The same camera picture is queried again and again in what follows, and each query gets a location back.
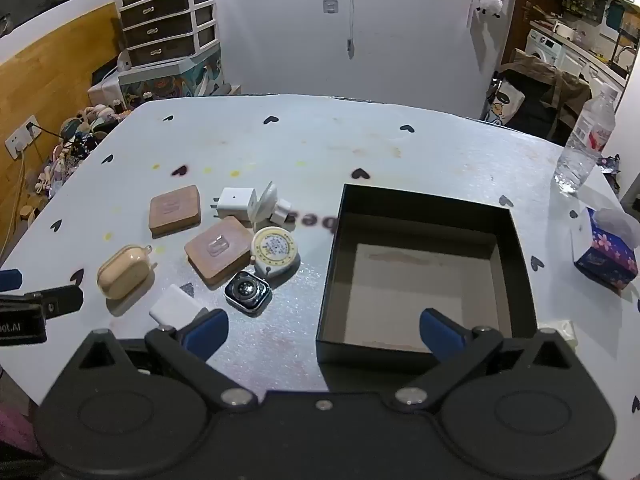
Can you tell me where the wooden block with clear hook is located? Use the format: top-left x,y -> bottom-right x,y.
184,216 -> 254,290
149,184 -> 202,238

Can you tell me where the hanging cord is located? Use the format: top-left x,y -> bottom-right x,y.
346,0 -> 364,59

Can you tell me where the blue floral tissue box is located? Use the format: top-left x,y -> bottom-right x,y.
574,206 -> 640,291

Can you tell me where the smartwatch body without strap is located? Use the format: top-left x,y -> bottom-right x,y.
223,271 -> 273,316

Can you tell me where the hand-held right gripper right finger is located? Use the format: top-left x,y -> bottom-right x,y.
394,308 -> 582,413

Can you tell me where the white cartoon tote bag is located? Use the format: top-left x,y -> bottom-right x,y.
481,77 -> 526,127

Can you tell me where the white wall socket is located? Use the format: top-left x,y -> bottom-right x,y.
4,115 -> 41,159

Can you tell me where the white square charger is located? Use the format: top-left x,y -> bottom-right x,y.
149,284 -> 209,329

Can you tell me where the beige earbud case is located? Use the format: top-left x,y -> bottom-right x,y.
96,244 -> 154,301

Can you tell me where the pile of stuffed toys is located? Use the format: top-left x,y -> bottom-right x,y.
30,102 -> 132,202

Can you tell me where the round cream tape measure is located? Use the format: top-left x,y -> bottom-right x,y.
250,227 -> 301,279

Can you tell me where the clear plastic water bottle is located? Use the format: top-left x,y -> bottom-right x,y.
552,82 -> 619,194

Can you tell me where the chair with brown jacket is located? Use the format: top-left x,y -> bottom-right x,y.
492,50 -> 592,137

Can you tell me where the white drawer cabinet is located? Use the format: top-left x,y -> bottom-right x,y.
117,0 -> 221,69

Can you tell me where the white washing machine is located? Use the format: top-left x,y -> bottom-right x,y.
525,27 -> 567,67

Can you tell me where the black cardboard box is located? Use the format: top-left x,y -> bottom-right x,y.
316,183 -> 539,377

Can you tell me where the colourful printed storage box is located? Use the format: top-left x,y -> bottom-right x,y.
117,55 -> 224,107

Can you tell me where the white charger with prongs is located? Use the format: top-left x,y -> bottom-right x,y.
214,187 -> 259,221

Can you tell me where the white round plug adapter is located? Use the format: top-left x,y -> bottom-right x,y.
251,181 -> 294,234

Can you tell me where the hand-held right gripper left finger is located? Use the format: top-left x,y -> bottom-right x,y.
65,308 -> 258,412

